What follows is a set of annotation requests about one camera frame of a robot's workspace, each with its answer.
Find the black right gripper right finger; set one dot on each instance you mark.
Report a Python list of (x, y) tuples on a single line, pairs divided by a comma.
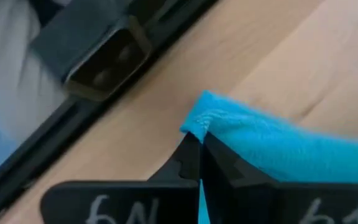
[(244, 199)]

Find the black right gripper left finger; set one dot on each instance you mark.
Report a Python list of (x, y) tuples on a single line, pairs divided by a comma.
[(166, 199)]

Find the blue microfiber towel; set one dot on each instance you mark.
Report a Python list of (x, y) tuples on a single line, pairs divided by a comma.
[(259, 140)]

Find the black aluminium table frame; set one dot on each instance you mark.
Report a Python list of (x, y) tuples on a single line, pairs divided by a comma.
[(42, 149)]

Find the black table-level camera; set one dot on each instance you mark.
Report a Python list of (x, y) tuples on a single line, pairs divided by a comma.
[(110, 65)]

